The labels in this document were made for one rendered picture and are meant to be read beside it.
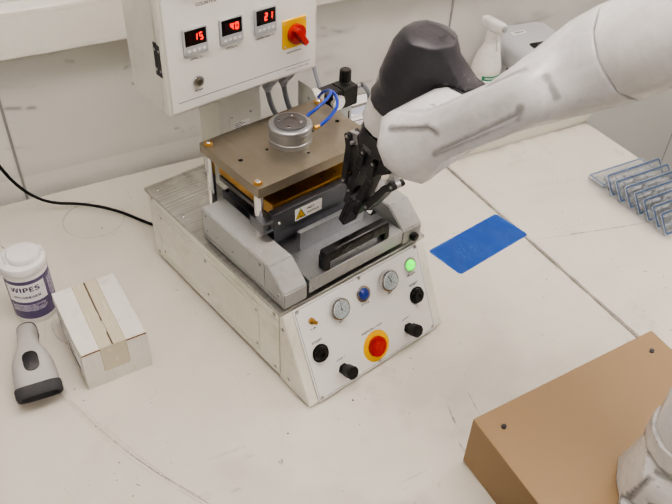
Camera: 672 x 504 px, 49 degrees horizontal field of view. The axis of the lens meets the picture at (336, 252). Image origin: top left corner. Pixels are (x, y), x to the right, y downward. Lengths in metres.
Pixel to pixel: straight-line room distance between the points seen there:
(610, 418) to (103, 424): 0.85
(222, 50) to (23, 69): 0.57
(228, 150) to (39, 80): 0.60
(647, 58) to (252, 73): 0.80
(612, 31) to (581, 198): 1.16
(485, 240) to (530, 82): 0.95
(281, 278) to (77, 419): 0.44
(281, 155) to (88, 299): 0.46
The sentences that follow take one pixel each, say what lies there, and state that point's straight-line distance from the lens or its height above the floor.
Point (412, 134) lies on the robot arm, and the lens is 0.91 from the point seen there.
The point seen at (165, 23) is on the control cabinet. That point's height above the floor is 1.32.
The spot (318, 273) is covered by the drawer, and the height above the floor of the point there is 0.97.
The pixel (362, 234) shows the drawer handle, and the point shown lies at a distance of 1.29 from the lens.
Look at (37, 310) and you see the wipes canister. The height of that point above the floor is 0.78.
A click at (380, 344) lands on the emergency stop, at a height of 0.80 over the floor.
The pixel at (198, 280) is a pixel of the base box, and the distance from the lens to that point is 1.52.
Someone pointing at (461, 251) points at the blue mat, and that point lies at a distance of 1.69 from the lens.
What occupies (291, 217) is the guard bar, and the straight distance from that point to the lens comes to 1.29.
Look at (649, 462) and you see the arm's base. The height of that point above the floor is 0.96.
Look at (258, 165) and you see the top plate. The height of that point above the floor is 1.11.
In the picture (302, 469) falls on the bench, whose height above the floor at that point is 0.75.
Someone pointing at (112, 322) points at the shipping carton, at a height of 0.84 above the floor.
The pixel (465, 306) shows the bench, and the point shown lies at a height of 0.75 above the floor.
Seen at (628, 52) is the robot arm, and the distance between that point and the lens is 0.80.
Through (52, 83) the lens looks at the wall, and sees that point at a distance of 1.80.
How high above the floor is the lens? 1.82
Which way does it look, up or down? 40 degrees down
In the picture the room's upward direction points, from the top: 3 degrees clockwise
